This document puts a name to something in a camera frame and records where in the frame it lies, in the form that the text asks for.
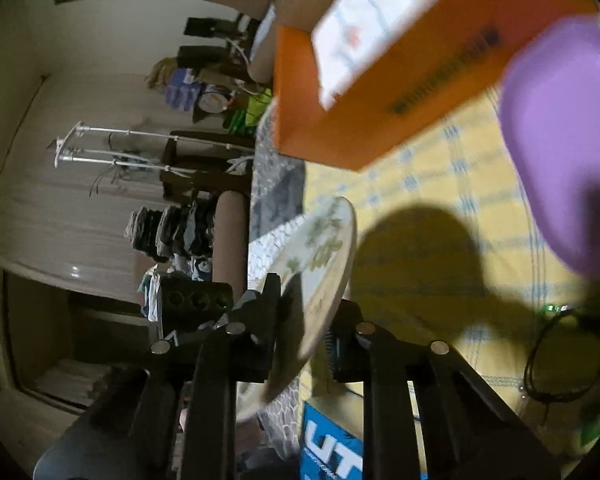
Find green plastic item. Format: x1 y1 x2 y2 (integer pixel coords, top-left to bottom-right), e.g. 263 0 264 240
577 400 600 453

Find blue pack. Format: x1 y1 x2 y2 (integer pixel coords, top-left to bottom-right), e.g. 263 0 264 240
165 67 203 111

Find white paper pack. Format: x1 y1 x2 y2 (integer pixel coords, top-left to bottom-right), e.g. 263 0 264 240
310 0 441 111

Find yellow plaid cloth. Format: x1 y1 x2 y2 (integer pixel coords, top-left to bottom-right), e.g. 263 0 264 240
252 85 600 466

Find grey patterned blanket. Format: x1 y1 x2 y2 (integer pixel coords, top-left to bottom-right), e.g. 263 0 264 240
245 107 311 466

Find cardboard tube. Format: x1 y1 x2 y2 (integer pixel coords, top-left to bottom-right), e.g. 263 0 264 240
211 191 251 301

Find purple plastic plate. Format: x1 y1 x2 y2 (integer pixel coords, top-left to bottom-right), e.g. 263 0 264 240
500 16 600 278

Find round tin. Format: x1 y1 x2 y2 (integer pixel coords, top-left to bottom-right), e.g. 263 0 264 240
197 89 229 116

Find green bag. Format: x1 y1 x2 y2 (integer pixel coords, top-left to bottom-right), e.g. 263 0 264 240
224 87 273 136

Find orange cardboard box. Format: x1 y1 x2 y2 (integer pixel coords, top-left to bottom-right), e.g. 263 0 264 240
272 0 600 173

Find hanging dark clothes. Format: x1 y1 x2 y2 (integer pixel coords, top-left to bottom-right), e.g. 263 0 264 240
125 202 218 266

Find black cable loop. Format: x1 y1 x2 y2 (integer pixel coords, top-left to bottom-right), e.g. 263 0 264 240
522 307 600 426

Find dark wooden furniture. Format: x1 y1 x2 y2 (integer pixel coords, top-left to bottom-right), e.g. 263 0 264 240
160 132 256 201

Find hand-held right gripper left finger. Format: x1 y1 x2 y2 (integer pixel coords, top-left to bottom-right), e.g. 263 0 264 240
32 272 283 480

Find floral ceramic plate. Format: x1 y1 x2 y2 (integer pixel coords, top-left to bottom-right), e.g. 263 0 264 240
235 196 358 423

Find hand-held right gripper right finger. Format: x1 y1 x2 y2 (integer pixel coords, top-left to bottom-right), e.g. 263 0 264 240
325 300 563 480

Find white drying rack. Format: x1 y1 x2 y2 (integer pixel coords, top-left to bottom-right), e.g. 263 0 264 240
47 121 256 176

